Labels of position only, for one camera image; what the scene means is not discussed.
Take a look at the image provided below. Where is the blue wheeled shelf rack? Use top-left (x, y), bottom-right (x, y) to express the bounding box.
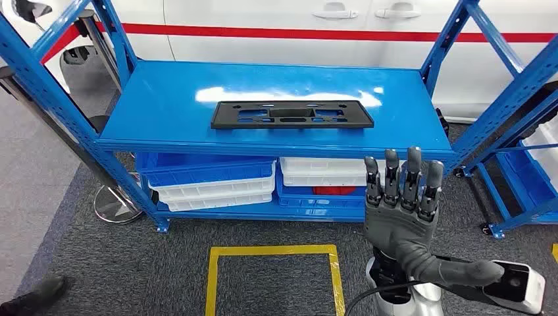
top-left (453, 89), bottom-right (558, 240)

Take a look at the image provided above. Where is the yellow floor tape square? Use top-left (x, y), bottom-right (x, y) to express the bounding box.
top-left (205, 244), bottom-right (346, 316)

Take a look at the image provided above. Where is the white car door handle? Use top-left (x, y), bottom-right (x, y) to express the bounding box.
top-left (312, 3), bottom-right (359, 20)
top-left (374, 2), bottom-right (422, 19)

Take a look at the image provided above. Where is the blue plastic bin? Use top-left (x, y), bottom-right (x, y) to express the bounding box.
top-left (501, 140), bottom-right (558, 209)
top-left (136, 152), bottom-right (276, 188)
top-left (275, 167), bottom-right (367, 209)

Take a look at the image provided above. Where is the chrome base stanchion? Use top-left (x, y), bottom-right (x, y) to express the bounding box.
top-left (0, 65), bottom-right (145, 226)

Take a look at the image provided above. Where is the person's black shoe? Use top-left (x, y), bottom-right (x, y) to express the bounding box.
top-left (0, 275), bottom-right (68, 316)

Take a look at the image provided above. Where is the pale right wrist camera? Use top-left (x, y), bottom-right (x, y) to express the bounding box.
top-left (481, 259), bottom-right (547, 316)

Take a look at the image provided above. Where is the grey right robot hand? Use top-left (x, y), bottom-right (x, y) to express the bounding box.
top-left (364, 146), bottom-right (507, 289)

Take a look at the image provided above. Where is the blue metal shelf rack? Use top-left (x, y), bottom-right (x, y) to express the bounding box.
top-left (0, 0), bottom-right (558, 234)

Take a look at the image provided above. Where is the white car red stripe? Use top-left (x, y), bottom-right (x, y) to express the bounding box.
top-left (0, 0), bottom-right (558, 123)

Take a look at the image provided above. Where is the black plastic bracket part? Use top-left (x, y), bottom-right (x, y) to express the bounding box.
top-left (211, 100), bottom-right (375, 130)

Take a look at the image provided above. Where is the red part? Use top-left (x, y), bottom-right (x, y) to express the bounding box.
top-left (313, 186), bottom-right (357, 196)

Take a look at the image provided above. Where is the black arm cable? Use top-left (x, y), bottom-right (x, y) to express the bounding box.
top-left (344, 281), bottom-right (419, 316)

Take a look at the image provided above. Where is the black base stanchion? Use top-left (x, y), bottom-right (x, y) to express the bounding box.
top-left (76, 9), bottom-right (124, 134)

